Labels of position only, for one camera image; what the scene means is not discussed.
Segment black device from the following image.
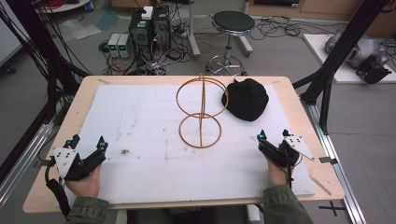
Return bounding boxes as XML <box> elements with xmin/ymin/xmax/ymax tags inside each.
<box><xmin>355</xmin><ymin>58</ymin><xmax>393</xmax><ymax>85</ymax></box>

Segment white foam mat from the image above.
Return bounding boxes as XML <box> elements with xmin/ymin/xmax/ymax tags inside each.
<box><xmin>55</xmin><ymin>83</ymin><xmax>317</xmax><ymax>208</ymax></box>

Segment grey power supply unit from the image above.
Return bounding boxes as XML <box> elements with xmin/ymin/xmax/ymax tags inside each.
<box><xmin>117</xmin><ymin>33</ymin><xmax>134</xmax><ymax>60</ymax></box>
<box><xmin>106</xmin><ymin>33</ymin><xmax>121</xmax><ymax>59</ymax></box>

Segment grey metal stand leg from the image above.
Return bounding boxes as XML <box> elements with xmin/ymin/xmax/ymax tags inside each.
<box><xmin>186</xmin><ymin>0</ymin><xmax>202</xmax><ymax>61</ymax></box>
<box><xmin>238</xmin><ymin>0</ymin><xmax>254</xmax><ymax>59</ymax></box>

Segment black computer tower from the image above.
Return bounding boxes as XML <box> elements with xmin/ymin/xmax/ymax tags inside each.
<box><xmin>151</xmin><ymin>5</ymin><xmax>173</xmax><ymax>53</ymax></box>
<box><xmin>128</xmin><ymin>10</ymin><xmax>156</xmax><ymax>61</ymax></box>

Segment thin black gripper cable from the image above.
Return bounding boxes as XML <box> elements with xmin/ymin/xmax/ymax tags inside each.
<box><xmin>288</xmin><ymin>164</ymin><xmax>296</xmax><ymax>189</ymax></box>

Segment tangled cables by computers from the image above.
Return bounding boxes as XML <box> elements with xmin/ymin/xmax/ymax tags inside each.
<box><xmin>98</xmin><ymin>38</ymin><xmax>194</xmax><ymax>77</ymax></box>

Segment aluminium rail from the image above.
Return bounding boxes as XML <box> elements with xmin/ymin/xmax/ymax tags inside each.
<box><xmin>0</xmin><ymin>120</ymin><xmax>58</xmax><ymax>207</ymax></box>
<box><xmin>300</xmin><ymin>98</ymin><xmax>369</xmax><ymax>224</ymax></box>

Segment black hat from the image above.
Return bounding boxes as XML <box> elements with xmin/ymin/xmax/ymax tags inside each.
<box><xmin>220</xmin><ymin>77</ymin><xmax>270</xmax><ymax>122</ymax></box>

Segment black round stool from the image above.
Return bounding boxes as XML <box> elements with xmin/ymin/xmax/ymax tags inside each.
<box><xmin>205</xmin><ymin>10</ymin><xmax>257</xmax><ymax>77</ymax></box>

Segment clear plastic sheet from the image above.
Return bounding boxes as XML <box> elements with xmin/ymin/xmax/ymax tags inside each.
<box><xmin>58</xmin><ymin>18</ymin><xmax>103</xmax><ymax>42</ymax></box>

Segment black frame with cables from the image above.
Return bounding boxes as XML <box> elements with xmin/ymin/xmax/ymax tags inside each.
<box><xmin>0</xmin><ymin>0</ymin><xmax>92</xmax><ymax>185</ymax></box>

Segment gold wire stand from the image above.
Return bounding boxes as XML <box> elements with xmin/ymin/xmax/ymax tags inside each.
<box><xmin>176</xmin><ymin>73</ymin><xmax>230</xmax><ymax>149</ymax></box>

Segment person's left hand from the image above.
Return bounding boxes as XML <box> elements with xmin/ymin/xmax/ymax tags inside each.
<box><xmin>64</xmin><ymin>163</ymin><xmax>102</xmax><ymax>199</ymax></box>

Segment person's right hand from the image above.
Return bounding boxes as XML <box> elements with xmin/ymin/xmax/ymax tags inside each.
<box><xmin>266</xmin><ymin>158</ymin><xmax>295</xmax><ymax>189</ymax></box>

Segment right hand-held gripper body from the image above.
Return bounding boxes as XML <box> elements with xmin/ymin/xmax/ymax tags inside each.
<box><xmin>258</xmin><ymin>135</ymin><xmax>316</xmax><ymax>169</ymax></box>

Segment white box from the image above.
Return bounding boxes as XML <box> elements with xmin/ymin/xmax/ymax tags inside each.
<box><xmin>140</xmin><ymin>6</ymin><xmax>154</xmax><ymax>21</ymax></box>

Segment grey rounded device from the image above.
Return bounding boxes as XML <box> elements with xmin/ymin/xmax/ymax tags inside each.
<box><xmin>324</xmin><ymin>28</ymin><xmax>390</xmax><ymax>70</ymax></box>

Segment white platform board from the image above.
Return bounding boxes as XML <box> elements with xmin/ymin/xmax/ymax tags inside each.
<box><xmin>303</xmin><ymin>33</ymin><xmax>396</xmax><ymax>85</ymax></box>

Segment black frame strut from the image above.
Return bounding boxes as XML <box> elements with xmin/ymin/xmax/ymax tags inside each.
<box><xmin>291</xmin><ymin>0</ymin><xmax>392</xmax><ymax>135</ymax></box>

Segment grey tape piece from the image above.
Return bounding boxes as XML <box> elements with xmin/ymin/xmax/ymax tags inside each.
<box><xmin>318</xmin><ymin>156</ymin><xmax>339</xmax><ymax>165</ymax></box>

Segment loose black floor cables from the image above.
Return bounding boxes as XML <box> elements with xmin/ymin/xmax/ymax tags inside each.
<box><xmin>247</xmin><ymin>14</ymin><xmax>339</xmax><ymax>42</ymax></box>

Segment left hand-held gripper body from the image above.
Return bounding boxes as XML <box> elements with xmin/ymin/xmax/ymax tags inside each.
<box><xmin>50</xmin><ymin>145</ymin><xmax>107</xmax><ymax>182</ymax></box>

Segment thick black gripper cable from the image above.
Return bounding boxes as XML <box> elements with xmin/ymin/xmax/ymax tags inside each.
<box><xmin>44</xmin><ymin>159</ymin><xmax>73</xmax><ymax>219</ymax></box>

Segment thin wooden strip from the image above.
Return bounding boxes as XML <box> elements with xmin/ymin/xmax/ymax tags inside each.
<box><xmin>309</xmin><ymin>174</ymin><xmax>332</xmax><ymax>197</ymax></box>

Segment white round table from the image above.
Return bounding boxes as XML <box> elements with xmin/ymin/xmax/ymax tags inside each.
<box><xmin>35</xmin><ymin>0</ymin><xmax>92</xmax><ymax>14</ymax></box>

